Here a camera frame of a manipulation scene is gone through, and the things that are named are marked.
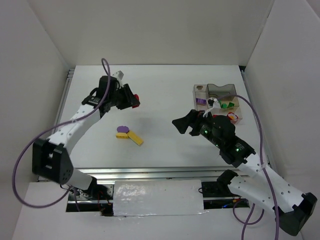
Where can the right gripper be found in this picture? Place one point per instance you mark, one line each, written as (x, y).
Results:
(194, 123)

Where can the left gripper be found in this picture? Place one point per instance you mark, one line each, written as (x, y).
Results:
(125, 96)

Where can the clear divided container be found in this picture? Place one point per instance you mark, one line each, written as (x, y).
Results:
(220, 100)

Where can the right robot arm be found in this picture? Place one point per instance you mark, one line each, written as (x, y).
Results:
(291, 207)

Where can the light green lego brick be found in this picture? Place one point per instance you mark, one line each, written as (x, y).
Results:
(230, 105)

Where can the purple lego brick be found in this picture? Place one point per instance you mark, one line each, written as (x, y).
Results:
(201, 101)

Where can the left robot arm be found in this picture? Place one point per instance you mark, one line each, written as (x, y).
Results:
(51, 157)

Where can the aluminium rail frame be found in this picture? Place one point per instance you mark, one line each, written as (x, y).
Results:
(165, 93)

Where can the small green lego brick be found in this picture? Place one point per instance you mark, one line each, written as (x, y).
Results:
(224, 106)

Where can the yellow curved lego piece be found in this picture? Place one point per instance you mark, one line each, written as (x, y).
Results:
(121, 135)

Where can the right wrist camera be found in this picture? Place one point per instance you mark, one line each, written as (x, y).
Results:
(214, 107)

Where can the long yellow lego plate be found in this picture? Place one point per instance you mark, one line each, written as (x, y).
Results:
(135, 138)

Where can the white tape sheet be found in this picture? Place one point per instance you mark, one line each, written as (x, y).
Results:
(157, 198)

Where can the purple round lego piece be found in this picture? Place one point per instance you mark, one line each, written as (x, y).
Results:
(123, 129)

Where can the red round flower lego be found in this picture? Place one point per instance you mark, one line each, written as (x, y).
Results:
(233, 117)

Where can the red rectangular lego brick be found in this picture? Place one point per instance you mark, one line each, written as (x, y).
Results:
(136, 102)

